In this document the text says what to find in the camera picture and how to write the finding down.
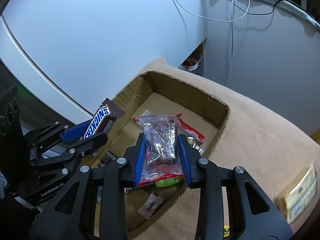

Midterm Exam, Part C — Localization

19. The clear bag of bread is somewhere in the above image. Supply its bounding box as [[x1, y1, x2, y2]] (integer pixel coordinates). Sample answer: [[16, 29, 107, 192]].
[[274, 163, 318, 224]]

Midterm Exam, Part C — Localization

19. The black white patterned candy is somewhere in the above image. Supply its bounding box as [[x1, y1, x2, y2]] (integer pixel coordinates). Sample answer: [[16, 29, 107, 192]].
[[91, 151, 117, 168]]

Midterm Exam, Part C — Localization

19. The large Snickers bar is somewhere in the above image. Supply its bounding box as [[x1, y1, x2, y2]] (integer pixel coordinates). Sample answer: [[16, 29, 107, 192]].
[[80, 98, 125, 140]]

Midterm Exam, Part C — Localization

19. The pink white candy packet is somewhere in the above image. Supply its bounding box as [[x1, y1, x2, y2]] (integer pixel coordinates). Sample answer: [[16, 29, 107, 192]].
[[138, 192, 164, 219]]

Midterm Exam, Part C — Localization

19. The green jelly cup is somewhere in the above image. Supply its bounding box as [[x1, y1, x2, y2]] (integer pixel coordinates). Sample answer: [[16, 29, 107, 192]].
[[155, 176, 183, 187]]

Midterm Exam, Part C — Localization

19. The red date bag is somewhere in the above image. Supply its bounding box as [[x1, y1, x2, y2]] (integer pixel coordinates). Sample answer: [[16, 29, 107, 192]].
[[178, 119, 205, 155], [132, 114, 183, 187]]

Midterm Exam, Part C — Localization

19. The yellow candy wrapper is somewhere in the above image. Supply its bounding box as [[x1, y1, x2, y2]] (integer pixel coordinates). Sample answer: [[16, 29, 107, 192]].
[[223, 225, 229, 237]]

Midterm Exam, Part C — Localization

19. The brown cardboard box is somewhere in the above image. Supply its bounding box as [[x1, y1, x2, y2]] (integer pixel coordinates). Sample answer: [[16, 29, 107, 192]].
[[96, 71, 228, 239]]

